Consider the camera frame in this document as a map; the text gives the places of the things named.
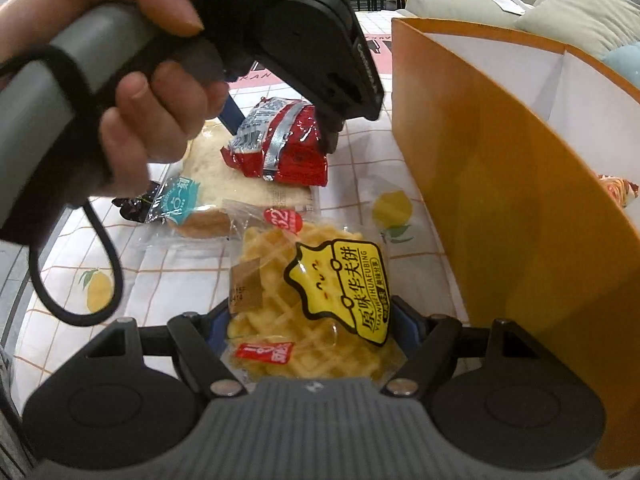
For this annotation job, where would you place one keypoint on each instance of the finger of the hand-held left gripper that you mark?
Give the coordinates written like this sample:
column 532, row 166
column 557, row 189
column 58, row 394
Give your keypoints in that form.
column 231, row 114
column 331, row 135

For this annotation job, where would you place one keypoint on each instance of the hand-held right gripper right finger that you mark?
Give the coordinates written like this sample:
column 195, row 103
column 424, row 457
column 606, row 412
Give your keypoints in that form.
column 410, row 332

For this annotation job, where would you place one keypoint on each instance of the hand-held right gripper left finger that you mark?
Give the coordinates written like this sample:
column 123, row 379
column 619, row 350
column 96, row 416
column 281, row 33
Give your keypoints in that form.
column 218, row 335

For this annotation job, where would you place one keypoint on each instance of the red snack packet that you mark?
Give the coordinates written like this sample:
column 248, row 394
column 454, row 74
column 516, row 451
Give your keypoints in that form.
column 295, row 155

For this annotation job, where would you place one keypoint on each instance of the yellow waffle packet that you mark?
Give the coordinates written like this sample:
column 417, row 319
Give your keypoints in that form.
column 280, row 270

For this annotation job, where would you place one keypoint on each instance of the orange cardboard box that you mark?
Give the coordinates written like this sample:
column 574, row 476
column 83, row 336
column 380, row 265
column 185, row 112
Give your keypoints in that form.
column 500, row 185

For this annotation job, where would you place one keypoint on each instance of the orange patterned snack packet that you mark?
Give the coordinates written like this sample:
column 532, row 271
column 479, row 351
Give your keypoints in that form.
column 622, row 191

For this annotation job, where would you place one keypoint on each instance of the printed checked tablecloth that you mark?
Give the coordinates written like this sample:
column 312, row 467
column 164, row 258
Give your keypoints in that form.
column 352, row 170

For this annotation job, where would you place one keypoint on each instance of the sliced bread packet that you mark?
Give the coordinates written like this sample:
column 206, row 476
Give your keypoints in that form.
column 225, row 185

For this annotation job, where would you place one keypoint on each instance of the dark brown snack packet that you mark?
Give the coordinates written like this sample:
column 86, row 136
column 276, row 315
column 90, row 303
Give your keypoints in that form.
column 132, row 208

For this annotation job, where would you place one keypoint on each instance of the beige sofa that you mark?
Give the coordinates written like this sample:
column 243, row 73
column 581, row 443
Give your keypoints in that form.
column 450, row 7

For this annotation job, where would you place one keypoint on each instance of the white papers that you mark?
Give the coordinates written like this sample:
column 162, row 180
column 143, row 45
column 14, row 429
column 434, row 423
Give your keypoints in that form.
column 510, row 4

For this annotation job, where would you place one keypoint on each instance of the beige cushion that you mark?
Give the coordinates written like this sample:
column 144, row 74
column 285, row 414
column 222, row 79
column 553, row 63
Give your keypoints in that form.
column 575, row 15

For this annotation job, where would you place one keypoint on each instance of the blue cushion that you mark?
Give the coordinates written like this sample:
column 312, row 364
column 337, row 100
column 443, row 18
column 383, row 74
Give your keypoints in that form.
column 627, row 64

